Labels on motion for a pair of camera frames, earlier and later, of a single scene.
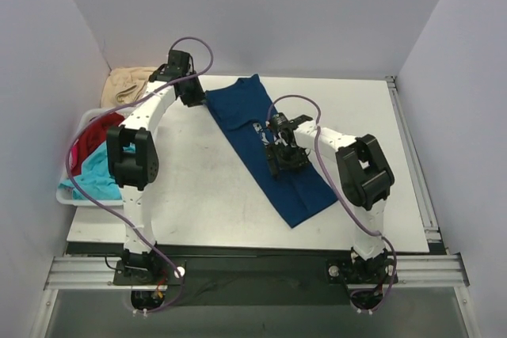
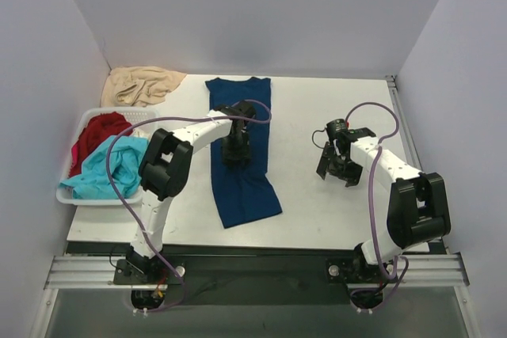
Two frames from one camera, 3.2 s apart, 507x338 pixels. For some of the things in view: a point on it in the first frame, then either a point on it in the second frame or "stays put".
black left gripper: (194, 95) -> (235, 152)
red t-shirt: (93, 133) stays put
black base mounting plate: (261, 280) stays put
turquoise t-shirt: (96, 178) stays put
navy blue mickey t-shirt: (243, 108) -> (245, 191)
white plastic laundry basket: (65, 195) stays put
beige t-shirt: (124, 86) stays put
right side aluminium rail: (432, 230) stays put
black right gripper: (285, 160) -> (339, 165)
